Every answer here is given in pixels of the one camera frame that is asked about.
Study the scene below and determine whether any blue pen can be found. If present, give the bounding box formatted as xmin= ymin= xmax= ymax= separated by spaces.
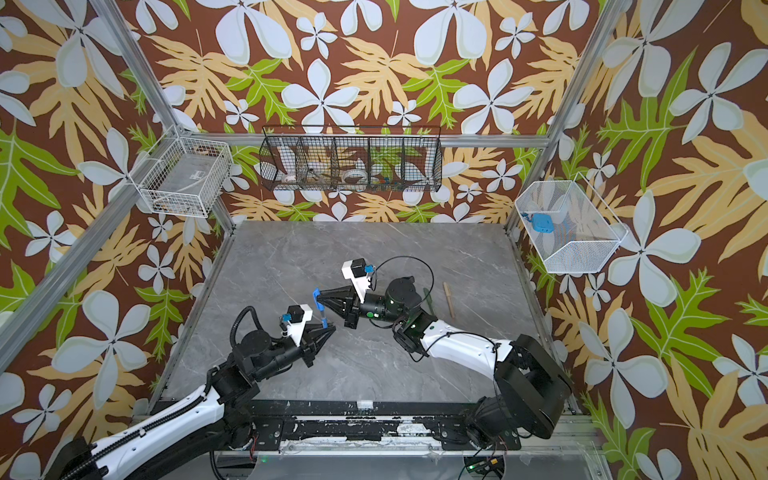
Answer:
xmin=318 ymin=305 xmax=329 ymax=328

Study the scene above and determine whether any wrist white camera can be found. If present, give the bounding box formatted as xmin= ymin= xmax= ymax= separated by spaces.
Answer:
xmin=280 ymin=304 xmax=312 ymax=346
xmin=341 ymin=258 xmax=374 ymax=302

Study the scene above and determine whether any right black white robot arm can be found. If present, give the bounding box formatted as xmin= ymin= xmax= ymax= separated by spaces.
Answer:
xmin=315 ymin=277 xmax=572 ymax=445

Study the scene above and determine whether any blue object in basket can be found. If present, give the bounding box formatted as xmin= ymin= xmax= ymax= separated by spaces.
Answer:
xmin=521 ymin=212 xmax=555 ymax=234

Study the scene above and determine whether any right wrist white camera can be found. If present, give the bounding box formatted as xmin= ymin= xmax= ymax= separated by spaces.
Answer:
xmin=341 ymin=258 xmax=374 ymax=302

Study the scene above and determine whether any green pen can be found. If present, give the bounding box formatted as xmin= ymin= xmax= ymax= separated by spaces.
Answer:
xmin=423 ymin=288 xmax=435 ymax=316

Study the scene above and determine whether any blue pen cap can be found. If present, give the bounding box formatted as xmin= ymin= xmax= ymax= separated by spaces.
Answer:
xmin=312 ymin=288 xmax=324 ymax=311

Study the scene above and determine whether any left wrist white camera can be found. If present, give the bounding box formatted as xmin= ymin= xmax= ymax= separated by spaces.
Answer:
xmin=280 ymin=304 xmax=312 ymax=346

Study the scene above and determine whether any beige pen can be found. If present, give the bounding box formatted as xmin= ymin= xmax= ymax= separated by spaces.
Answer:
xmin=443 ymin=282 xmax=456 ymax=320

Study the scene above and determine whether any white wire basket right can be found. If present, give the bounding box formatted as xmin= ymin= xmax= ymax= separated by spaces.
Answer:
xmin=515 ymin=175 xmax=629 ymax=276

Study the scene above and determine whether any white wire basket left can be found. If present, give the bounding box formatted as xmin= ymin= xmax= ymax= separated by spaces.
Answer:
xmin=131 ymin=129 xmax=233 ymax=218

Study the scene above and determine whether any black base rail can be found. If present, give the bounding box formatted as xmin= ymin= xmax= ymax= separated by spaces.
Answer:
xmin=205 ymin=400 xmax=521 ymax=453

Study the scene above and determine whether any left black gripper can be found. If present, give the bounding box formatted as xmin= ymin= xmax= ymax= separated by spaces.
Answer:
xmin=254 ymin=320 xmax=334 ymax=385

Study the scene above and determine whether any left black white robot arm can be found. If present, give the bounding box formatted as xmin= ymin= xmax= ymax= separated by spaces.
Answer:
xmin=44 ymin=305 xmax=336 ymax=479

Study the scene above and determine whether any white wire basket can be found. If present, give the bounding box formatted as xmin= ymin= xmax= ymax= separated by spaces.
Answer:
xmin=515 ymin=175 xmax=629 ymax=276
xmin=131 ymin=129 xmax=233 ymax=218

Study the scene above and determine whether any black wire basket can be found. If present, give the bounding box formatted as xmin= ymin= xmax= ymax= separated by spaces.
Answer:
xmin=257 ymin=125 xmax=444 ymax=192

